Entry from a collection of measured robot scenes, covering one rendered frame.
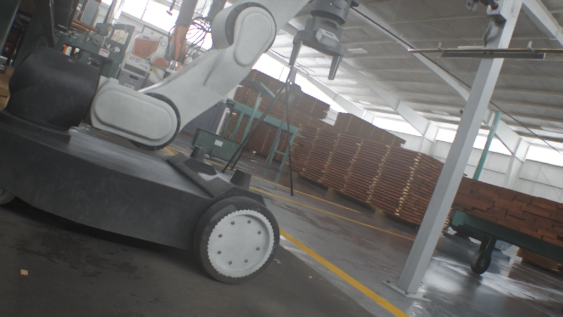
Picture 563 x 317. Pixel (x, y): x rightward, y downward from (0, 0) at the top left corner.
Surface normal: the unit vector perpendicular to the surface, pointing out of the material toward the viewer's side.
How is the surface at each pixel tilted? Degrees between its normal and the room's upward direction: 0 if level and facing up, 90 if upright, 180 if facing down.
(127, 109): 90
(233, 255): 90
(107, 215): 90
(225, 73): 115
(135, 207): 90
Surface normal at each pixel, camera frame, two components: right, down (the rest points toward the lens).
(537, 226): -0.80, -0.30
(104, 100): 0.50, 0.20
